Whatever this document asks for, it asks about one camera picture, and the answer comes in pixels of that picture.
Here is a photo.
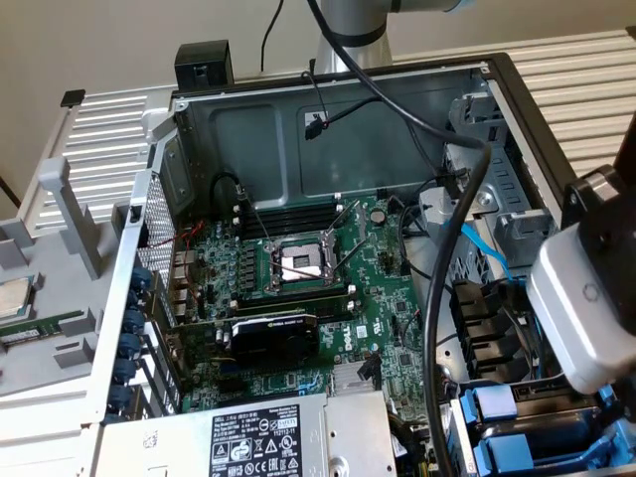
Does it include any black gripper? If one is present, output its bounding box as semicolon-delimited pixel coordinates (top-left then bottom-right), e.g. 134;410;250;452
560;166;625;235

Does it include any empty blue disk carrier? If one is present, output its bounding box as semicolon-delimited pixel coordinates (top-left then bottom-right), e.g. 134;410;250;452
474;431;617;473

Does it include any silver socket cover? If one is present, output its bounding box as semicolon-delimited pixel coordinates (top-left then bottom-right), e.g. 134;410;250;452
322;198;372;277

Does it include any green motherboard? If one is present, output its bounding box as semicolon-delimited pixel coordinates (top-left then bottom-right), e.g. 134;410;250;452
168;192;451;428

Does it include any hard drive in blue caddy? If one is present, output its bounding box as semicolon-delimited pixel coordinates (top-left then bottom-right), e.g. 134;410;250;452
441;370;636;477

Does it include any CPU socket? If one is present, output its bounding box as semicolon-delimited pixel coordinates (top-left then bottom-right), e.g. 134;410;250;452
265;232;349;295

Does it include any silver locking lever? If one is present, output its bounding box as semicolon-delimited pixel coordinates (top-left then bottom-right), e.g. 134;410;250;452
239;186;273;247
275;261;347;285

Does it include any black RAM slot bank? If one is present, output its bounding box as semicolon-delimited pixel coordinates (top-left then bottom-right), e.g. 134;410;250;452
232;283;358;322
232;202;345;239

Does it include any silver finned heat sink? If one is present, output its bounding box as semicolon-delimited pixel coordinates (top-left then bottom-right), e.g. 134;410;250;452
331;361;385;397

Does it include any black graphics card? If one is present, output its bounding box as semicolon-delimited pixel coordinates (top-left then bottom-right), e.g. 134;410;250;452
166;310;320;369

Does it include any open grey PC case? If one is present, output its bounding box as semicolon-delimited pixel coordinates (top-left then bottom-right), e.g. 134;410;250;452
81;52;636;477

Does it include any black clamp block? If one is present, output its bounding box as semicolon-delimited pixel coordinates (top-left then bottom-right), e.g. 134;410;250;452
174;42;235;93

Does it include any grey power supply with label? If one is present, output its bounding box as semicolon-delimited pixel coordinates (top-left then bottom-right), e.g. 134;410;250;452
91;390;398;477

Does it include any grey parts rack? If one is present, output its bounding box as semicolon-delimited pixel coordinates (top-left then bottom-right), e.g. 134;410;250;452
0;157;133;398

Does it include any green RAM stick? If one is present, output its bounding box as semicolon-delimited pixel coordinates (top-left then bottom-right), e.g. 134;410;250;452
0;310;83;345

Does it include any silver CPU chip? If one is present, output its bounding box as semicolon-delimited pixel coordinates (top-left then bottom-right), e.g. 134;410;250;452
0;275;36;320

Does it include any blue data wire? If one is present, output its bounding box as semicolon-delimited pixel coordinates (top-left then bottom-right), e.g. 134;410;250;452
460;222;551;372

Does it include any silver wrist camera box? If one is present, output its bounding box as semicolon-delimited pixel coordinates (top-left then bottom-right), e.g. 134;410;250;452
525;222;636;397

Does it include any light grey wire holder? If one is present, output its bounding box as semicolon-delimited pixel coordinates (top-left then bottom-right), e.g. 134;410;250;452
418;187;461;233

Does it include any thick black camera cable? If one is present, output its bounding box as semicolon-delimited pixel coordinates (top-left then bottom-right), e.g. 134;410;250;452
305;0;493;477

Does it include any thin black looped wire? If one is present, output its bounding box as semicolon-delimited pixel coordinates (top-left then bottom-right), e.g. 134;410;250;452
397;307;433;352

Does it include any black wire with flat connector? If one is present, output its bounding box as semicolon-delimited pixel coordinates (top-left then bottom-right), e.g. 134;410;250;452
358;353;383;392

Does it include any thin black red wire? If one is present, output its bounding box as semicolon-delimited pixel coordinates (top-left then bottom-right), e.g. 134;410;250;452
301;58;333;130

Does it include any yellow black wire bundle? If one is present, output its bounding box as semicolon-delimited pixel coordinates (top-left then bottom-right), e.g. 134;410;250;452
387;409;443;477

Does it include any thin black hanging cable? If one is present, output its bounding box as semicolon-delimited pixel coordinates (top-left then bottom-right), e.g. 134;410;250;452
260;0;285;71

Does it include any short black looped cable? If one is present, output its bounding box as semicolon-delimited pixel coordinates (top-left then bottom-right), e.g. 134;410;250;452
211;171;248;201

